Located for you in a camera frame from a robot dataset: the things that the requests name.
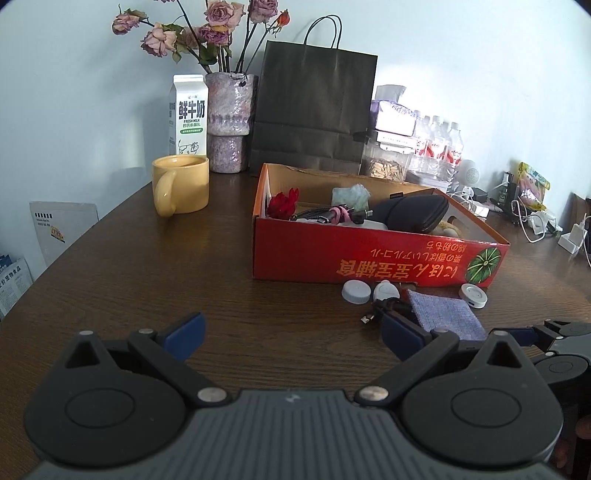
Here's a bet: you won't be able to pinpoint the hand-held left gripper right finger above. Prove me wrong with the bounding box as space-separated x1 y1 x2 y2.
355 311 532 407

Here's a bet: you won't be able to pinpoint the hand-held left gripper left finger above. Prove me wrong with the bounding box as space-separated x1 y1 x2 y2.
65 312 229 408

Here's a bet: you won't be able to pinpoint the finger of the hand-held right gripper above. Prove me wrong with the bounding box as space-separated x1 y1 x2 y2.
493 320 591 356

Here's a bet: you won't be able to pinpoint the white round lid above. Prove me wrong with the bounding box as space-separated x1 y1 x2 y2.
372 281 402 303

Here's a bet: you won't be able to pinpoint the lavender drawstring cloth pouch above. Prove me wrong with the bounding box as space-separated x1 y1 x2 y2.
407 289 487 341

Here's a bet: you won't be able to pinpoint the round white capped container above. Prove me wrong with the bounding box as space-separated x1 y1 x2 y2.
459 283 488 309

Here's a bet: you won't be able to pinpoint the white ridged bottle cap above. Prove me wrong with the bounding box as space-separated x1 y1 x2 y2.
342 281 371 304

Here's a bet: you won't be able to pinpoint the red cardboard box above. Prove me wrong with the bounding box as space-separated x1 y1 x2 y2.
252 162 511 289

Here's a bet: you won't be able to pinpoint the yellow and white plush toy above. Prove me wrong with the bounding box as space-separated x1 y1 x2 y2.
436 215 462 238

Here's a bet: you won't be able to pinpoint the dark blue zip pouch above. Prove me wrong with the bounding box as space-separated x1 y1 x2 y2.
372 194 450 234

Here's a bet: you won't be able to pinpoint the black cable with pink tie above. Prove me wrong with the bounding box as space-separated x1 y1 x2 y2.
290 204 375 228

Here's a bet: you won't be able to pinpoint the iridescent plastic bag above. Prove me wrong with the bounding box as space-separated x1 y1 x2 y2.
331 184 371 208

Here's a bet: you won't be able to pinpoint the red artificial rose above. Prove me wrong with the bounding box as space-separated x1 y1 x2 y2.
267 187 301 220

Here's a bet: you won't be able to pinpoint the white plug adapter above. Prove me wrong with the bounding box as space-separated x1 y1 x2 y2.
558 222 589 254

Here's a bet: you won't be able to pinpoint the black upright device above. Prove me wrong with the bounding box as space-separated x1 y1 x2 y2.
489 172 520 217

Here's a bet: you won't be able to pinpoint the yellow mug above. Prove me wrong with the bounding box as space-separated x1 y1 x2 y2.
152 155 210 217

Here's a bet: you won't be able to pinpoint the yellow snack bag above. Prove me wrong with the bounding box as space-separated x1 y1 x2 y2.
516 161 551 210

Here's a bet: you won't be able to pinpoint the white printed carton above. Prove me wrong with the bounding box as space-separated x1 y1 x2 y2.
30 200 99 266

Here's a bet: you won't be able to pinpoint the clear jar of seeds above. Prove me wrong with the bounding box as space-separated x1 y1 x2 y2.
360 138 413 182

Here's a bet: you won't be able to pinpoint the blue white printed boxes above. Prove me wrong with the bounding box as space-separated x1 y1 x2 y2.
0 254 35 319

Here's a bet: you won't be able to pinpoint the clear water bottle red label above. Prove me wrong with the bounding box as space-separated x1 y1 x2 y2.
441 121 465 183
425 115 446 168
412 110 430 160

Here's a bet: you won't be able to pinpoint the white flat box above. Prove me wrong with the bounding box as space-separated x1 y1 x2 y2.
376 130 416 151

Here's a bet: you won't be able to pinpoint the purple wrapped tissue pack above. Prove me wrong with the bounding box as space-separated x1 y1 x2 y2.
369 84 419 137

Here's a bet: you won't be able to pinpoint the purple textured vase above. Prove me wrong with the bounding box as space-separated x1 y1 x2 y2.
204 71 259 174

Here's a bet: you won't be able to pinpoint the white green milk carton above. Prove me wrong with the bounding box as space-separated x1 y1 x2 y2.
167 74 209 158

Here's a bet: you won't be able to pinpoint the black paper bag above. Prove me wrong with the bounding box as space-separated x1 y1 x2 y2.
249 15 378 177

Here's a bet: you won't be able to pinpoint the bunch of dried roses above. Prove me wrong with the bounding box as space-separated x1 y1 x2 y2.
112 0 291 77

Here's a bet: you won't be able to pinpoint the white cable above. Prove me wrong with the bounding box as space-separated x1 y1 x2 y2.
517 203 548 243

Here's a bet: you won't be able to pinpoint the white wired earphones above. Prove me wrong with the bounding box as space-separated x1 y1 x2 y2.
450 187 485 208

